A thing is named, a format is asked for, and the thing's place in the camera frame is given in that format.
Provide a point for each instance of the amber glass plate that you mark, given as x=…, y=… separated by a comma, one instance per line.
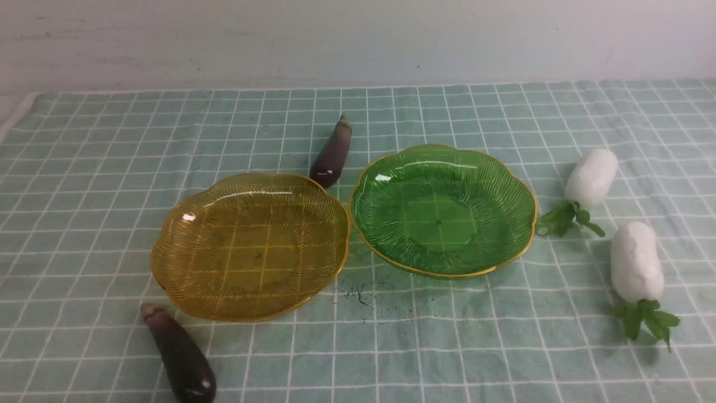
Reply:
x=251, y=247

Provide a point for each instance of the purple eggplant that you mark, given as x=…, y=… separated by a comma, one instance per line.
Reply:
x=327, y=167
x=189, y=373

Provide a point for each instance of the green glass plate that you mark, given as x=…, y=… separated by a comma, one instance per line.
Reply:
x=443, y=212

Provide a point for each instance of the white radish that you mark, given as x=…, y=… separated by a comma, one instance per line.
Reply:
x=586, y=187
x=638, y=279

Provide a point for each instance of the green checked tablecloth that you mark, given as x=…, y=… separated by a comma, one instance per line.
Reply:
x=87, y=180

